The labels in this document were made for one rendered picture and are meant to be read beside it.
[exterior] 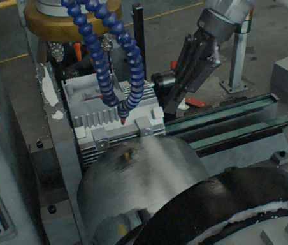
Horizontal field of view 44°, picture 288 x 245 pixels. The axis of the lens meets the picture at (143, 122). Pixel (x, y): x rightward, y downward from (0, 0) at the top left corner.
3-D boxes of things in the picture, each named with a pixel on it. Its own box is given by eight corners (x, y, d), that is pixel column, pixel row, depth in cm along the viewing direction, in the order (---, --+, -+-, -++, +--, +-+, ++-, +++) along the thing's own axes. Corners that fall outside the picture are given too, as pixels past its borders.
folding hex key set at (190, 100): (183, 104, 129) (183, 99, 128) (187, 99, 131) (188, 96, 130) (204, 113, 125) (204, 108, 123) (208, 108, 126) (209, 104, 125)
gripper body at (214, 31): (197, 2, 73) (176, 42, 77) (218, 17, 67) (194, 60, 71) (224, 13, 77) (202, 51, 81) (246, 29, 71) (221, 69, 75)
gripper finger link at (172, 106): (187, 87, 80) (188, 89, 80) (172, 112, 83) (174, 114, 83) (176, 84, 79) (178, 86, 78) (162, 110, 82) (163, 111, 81)
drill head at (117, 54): (60, 138, 101) (39, 60, 85) (41, 68, 131) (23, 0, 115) (144, 116, 106) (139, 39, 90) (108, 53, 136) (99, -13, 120)
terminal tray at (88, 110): (74, 133, 78) (69, 106, 74) (67, 105, 86) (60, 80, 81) (127, 119, 81) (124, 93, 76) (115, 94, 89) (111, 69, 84)
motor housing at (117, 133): (89, 192, 85) (75, 131, 73) (74, 141, 99) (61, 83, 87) (167, 169, 89) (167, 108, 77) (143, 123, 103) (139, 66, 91)
